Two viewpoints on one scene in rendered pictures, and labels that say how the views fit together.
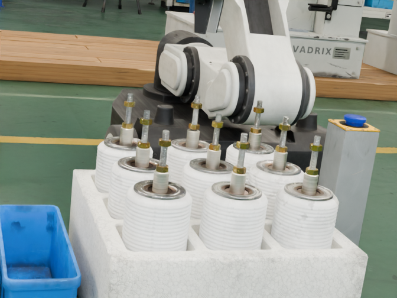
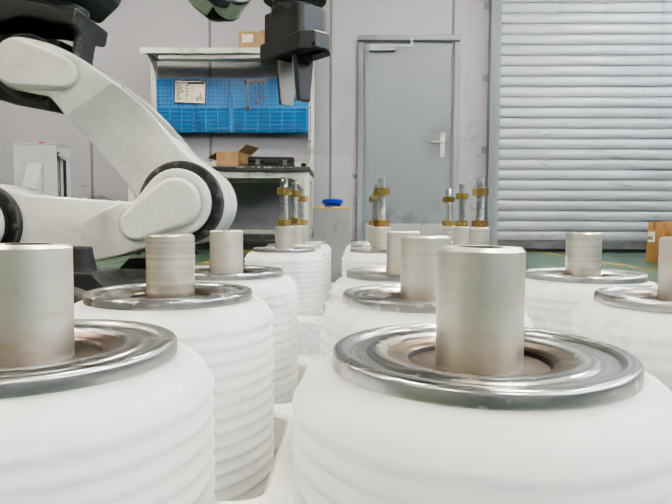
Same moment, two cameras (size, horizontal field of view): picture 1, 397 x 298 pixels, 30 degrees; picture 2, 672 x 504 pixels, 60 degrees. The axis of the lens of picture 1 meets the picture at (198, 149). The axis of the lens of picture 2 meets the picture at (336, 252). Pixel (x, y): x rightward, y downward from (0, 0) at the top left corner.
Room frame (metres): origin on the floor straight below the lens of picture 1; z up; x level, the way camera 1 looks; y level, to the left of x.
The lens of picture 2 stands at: (0.92, 0.76, 0.29)
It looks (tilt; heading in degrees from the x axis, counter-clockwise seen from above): 3 degrees down; 291
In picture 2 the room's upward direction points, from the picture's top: straight up
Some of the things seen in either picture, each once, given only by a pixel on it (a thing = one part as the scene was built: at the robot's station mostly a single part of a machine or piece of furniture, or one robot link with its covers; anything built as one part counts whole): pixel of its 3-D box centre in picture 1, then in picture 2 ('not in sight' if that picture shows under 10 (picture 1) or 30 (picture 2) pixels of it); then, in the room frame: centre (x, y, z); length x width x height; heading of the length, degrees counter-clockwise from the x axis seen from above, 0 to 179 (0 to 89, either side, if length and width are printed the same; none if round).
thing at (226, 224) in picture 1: (228, 248); not in sight; (1.04, -0.06, 0.16); 0.10 x 0.10 x 0.18
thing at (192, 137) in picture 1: (192, 139); (294, 237); (1.26, 0.01, 0.26); 0.02 x 0.02 x 0.03
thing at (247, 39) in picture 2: not in sight; (266, 43); (3.51, -4.22, 1.96); 0.46 x 0.28 x 0.16; 15
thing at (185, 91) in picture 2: not in sight; (190, 91); (4.26, -4.07, 1.54); 0.32 x 0.02 x 0.25; 19
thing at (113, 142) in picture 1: (126, 143); (284, 250); (1.22, 0.13, 0.25); 0.08 x 0.08 x 0.01
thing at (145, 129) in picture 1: (145, 133); (381, 208); (1.11, 0.09, 0.30); 0.01 x 0.01 x 0.08
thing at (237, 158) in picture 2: not in sight; (233, 158); (3.76, -4.04, 0.87); 0.40 x 0.30 x 0.23; 5
